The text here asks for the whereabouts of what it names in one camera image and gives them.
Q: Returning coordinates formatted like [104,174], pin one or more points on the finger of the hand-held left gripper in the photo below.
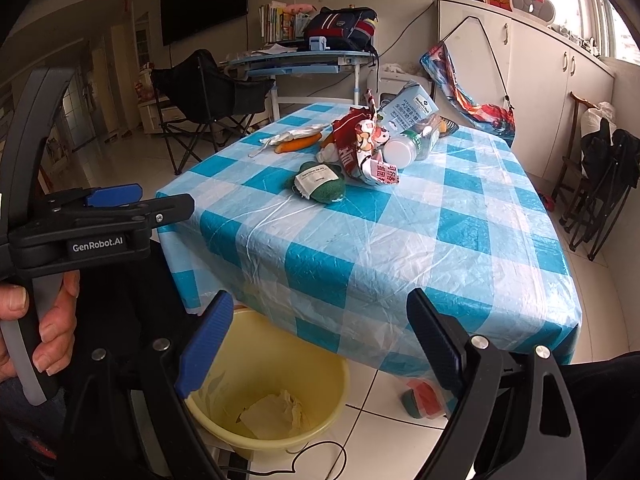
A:
[167,207]
[112,194]

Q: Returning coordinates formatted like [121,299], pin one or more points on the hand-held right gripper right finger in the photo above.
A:
[440,345]

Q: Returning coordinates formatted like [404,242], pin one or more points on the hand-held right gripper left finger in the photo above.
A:
[205,350]

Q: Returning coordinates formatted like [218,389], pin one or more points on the yellow plastic basin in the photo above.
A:
[280,365]

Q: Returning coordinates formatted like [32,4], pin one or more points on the white wrapper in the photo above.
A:
[290,136]

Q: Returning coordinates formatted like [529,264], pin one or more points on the green pouch with white label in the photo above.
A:
[330,192]

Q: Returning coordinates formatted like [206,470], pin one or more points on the red snack bag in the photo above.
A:
[350,150]

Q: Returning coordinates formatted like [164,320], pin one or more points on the person's left hand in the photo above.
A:
[57,325]

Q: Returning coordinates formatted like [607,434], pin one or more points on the red green sponge packet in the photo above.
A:
[425,400]

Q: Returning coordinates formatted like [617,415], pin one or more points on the crumpled white paper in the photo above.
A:
[272,412]

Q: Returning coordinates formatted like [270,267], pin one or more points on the person's black clothing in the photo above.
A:
[130,295]

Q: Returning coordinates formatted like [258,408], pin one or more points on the white low cabinet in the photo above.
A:
[152,110]

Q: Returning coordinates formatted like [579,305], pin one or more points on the blue white checked tablecloth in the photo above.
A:
[400,240]

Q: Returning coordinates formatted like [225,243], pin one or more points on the black folding camp chair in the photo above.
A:
[220,90]

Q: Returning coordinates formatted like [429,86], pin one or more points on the long orange carrot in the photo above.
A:
[297,145]

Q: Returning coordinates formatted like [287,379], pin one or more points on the red slipper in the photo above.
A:
[547,201]

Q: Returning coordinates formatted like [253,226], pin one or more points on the loose white papers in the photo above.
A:
[272,50]

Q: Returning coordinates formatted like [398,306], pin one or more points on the white plastic bottle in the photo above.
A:
[400,152]

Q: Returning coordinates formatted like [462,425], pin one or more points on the blue study desk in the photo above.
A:
[300,61]

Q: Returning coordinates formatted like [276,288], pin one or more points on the green printed carton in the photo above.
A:
[427,145]

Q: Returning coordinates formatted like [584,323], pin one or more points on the row of books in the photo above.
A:
[272,22]

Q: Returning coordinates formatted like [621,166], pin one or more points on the blue pencil sharpener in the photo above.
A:
[319,44]

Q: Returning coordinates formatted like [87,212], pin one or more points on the pink plush toy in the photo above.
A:
[300,8]

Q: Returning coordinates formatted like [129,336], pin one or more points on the blue grey milk carton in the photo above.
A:
[407,105]

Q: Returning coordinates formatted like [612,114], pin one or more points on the folded black camp chair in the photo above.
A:
[610,170]

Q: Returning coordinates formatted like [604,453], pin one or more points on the navy red striped backpack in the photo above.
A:
[340,27]

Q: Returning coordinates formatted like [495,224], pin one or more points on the white air purifier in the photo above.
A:
[392,82]

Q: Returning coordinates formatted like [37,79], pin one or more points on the wooden chair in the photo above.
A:
[575,125]

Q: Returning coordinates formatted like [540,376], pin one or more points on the colourful printed bag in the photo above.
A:
[450,85]

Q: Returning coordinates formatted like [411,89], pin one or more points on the white bag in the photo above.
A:
[597,115]

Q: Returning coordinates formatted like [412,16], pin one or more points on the black wall television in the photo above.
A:
[205,0]

